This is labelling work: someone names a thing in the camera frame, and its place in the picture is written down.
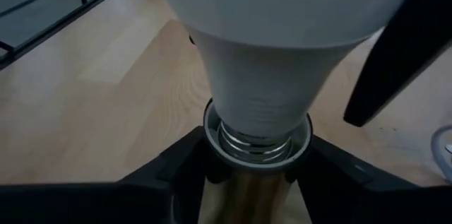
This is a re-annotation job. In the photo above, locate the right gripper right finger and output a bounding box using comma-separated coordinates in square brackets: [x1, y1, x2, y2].
[292, 134, 418, 224]

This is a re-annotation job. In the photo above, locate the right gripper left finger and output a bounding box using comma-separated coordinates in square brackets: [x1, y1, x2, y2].
[118, 126, 213, 224]

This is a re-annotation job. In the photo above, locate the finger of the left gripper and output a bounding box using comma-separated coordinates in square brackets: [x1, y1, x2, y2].
[344, 0, 452, 129]

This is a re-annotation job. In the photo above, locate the white lightbulb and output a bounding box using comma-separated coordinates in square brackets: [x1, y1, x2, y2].
[148, 0, 421, 140]

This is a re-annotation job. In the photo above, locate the white lamp cord with switch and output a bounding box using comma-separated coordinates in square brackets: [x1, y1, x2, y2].
[430, 124, 452, 182]

